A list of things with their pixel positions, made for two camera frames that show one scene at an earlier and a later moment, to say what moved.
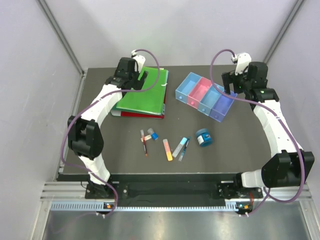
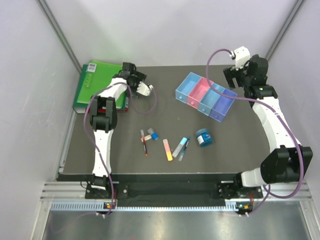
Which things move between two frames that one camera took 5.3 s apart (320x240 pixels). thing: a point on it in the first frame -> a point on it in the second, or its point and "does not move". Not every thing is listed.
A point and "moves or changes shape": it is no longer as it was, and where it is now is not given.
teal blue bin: [209, 99] does not move
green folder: [153, 101] -> [97, 76]
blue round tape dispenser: [204, 138] does not move
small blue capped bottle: [154, 135] does not move
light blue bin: [186, 86] does not move
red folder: [128, 114] moves or changes shape
